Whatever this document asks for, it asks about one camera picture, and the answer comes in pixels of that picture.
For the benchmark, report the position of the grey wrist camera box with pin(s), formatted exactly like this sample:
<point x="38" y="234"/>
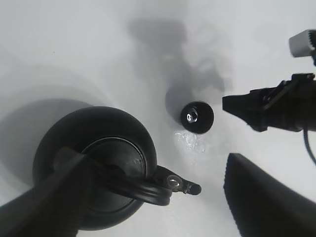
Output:
<point x="303" y="44"/>

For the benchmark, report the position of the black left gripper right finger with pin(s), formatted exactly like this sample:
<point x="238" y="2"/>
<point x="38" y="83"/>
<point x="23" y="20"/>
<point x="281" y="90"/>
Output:
<point x="262" y="206"/>

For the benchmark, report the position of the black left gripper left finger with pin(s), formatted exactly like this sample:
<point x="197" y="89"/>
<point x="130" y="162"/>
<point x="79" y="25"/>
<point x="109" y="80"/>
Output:
<point x="57" y="205"/>

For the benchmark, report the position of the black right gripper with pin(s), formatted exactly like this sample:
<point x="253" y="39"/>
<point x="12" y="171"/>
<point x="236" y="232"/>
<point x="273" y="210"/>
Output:
<point x="289" y="106"/>

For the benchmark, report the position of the black round teapot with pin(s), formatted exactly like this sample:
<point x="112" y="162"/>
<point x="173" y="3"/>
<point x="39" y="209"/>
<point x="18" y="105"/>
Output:
<point x="122" y="164"/>

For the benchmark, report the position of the small black teacup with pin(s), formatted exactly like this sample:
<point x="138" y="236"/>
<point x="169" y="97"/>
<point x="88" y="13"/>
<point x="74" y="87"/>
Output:
<point x="197" y="117"/>

